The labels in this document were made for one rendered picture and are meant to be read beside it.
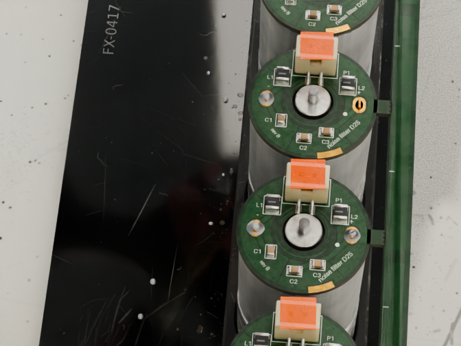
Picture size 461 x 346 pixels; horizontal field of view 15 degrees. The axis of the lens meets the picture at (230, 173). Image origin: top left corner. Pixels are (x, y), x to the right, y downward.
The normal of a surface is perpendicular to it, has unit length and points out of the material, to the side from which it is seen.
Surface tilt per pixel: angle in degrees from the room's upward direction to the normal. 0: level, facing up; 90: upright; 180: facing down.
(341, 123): 0
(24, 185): 0
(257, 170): 90
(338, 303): 90
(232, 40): 0
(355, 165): 90
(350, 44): 90
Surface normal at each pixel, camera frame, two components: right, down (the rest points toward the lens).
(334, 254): 0.00, -0.47
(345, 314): 0.74, 0.59
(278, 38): -0.67, 0.66
